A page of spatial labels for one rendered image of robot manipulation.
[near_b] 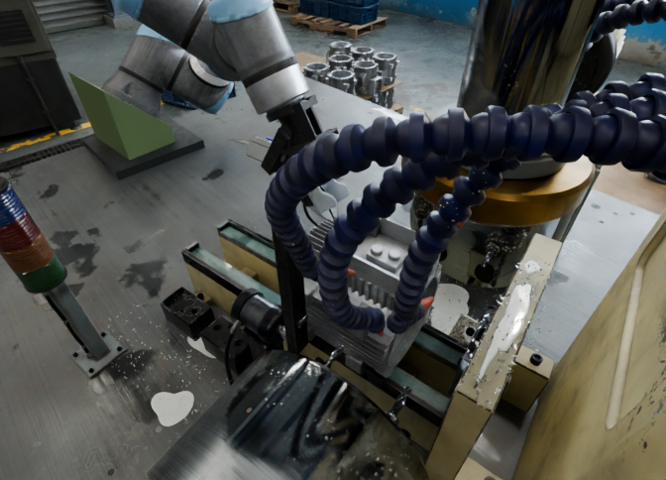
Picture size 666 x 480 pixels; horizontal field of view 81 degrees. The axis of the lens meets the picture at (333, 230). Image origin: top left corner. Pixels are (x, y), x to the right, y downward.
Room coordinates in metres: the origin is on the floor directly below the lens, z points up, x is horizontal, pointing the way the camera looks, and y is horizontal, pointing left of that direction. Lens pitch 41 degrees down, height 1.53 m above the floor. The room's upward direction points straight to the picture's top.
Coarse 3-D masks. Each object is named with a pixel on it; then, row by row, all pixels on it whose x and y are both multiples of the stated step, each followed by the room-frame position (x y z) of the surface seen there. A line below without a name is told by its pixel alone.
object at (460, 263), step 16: (416, 224) 0.61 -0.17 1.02; (464, 224) 0.55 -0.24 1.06; (480, 224) 0.54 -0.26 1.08; (544, 224) 0.50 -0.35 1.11; (448, 240) 0.56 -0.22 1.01; (464, 240) 0.55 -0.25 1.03; (480, 240) 0.53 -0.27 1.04; (496, 240) 0.49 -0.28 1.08; (528, 240) 0.49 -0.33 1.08; (448, 256) 0.56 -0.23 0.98; (464, 256) 0.54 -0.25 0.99; (480, 256) 0.53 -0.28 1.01; (496, 256) 0.49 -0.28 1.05; (512, 256) 0.49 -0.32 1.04; (448, 272) 0.56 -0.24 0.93; (464, 272) 0.54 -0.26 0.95; (480, 272) 0.51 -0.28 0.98; (512, 272) 0.49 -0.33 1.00
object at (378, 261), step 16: (384, 224) 0.47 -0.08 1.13; (368, 240) 0.45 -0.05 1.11; (384, 240) 0.45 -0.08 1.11; (400, 240) 0.45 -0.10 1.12; (352, 256) 0.39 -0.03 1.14; (368, 256) 0.41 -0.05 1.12; (384, 256) 0.40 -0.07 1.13; (400, 256) 0.40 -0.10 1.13; (368, 272) 0.37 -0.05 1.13; (384, 272) 0.36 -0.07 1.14; (432, 272) 0.40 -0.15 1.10; (352, 288) 0.38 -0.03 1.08; (368, 288) 0.37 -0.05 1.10; (384, 288) 0.35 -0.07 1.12; (384, 304) 0.35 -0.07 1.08
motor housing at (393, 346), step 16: (320, 240) 0.46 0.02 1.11; (432, 288) 0.44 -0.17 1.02; (320, 304) 0.38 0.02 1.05; (368, 304) 0.36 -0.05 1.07; (320, 320) 0.37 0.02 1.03; (320, 336) 0.38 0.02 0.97; (336, 336) 0.35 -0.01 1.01; (352, 336) 0.33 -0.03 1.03; (368, 336) 0.33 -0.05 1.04; (384, 336) 0.32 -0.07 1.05; (400, 336) 0.40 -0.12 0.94; (352, 352) 0.33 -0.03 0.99; (368, 352) 0.32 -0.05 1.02; (384, 352) 0.31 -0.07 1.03; (400, 352) 0.36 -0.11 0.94; (384, 368) 0.31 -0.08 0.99
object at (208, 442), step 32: (288, 352) 0.23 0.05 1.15; (256, 384) 0.20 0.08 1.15; (288, 384) 0.19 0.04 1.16; (320, 384) 0.19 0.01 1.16; (352, 384) 0.19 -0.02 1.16; (224, 416) 0.17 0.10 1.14; (256, 416) 0.16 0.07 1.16; (288, 416) 0.16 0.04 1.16; (320, 416) 0.16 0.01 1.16; (352, 416) 0.16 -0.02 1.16; (384, 416) 0.17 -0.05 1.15; (192, 448) 0.14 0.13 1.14; (224, 448) 0.14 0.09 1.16; (256, 448) 0.13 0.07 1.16; (288, 448) 0.13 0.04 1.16; (320, 448) 0.13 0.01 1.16; (352, 448) 0.14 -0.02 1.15; (384, 448) 0.14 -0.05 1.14
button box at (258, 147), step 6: (252, 138) 0.85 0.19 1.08; (258, 138) 0.85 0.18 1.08; (264, 138) 0.86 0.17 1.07; (252, 144) 0.84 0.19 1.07; (258, 144) 0.84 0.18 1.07; (264, 144) 0.83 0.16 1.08; (270, 144) 0.82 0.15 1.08; (252, 150) 0.84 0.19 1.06; (258, 150) 0.83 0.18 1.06; (264, 150) 0.82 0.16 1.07; (252, 156) 0.83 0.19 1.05; (258, 156) 0.82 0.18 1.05; (264, 156) 0.81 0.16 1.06
